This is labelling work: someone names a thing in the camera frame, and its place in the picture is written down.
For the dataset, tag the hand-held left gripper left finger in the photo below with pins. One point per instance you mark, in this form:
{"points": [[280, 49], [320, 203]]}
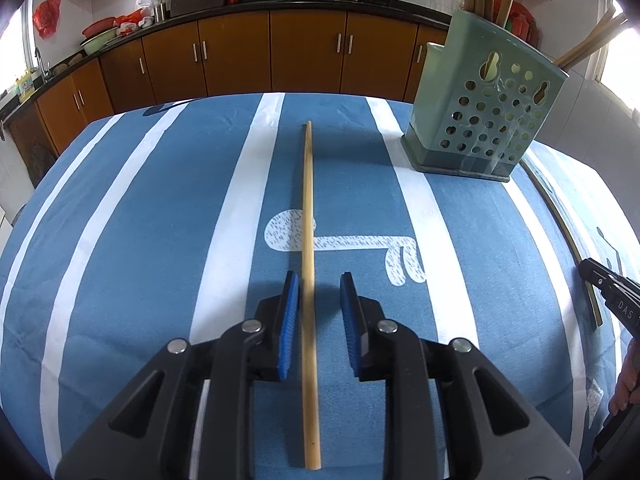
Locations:
{"points": [[289, 325]]}

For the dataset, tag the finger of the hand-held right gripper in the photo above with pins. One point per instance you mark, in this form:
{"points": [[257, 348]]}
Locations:
{"points": [[620, 300]]}

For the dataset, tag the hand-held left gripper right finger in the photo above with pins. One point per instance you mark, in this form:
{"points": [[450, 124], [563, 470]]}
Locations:
{"points": [[349, 325]]}

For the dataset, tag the green perforated utensil holder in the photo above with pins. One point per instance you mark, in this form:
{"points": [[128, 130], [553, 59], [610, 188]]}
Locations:
{"points": [[450, 85]]}

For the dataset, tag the person's right hand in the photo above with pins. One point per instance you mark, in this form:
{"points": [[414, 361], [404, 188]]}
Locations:
{"points": [[630, 380]]}

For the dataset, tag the blue white striped tablecloth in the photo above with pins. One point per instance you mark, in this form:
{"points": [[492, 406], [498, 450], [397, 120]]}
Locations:
{"points": [[175, 210]]}

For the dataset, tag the window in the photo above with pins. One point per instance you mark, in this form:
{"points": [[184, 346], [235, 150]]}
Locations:
{"points": [[622, 75]]}

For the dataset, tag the brown wooden base cabinets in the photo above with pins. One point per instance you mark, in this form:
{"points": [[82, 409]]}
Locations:
{"points": [[235, 55]]}

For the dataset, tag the red gift boxes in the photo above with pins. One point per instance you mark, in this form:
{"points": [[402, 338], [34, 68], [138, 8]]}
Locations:
{"points": [[520, 20]]}

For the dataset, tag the black kitchen countertop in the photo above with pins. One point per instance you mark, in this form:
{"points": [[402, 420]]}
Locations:
{"points": [[260, 6]]}

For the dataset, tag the steel cup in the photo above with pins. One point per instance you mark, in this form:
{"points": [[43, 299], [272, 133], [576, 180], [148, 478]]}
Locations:
{"points": [[160, 12]]}

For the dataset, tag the green plastic basin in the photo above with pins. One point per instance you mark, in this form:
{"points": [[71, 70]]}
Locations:
{"points": [[100, 44]]}

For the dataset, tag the red plastic basin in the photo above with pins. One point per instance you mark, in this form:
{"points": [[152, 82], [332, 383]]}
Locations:
{"points": [[99, 26]]}

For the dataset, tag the white plastic bag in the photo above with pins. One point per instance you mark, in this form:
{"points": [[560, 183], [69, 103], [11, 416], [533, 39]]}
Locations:
{"points": [[149, 0]]}

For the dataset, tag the yellow dish soap bottle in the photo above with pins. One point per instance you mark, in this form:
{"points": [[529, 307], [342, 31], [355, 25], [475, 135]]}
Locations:
{"points": [[25, 86]]}

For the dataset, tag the metal faucet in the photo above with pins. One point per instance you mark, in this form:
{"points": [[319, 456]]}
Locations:
{"points": [[40, 62]]}

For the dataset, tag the red plastic bag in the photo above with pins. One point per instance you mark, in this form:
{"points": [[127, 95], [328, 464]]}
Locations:
{"points": [[46, 17]]}

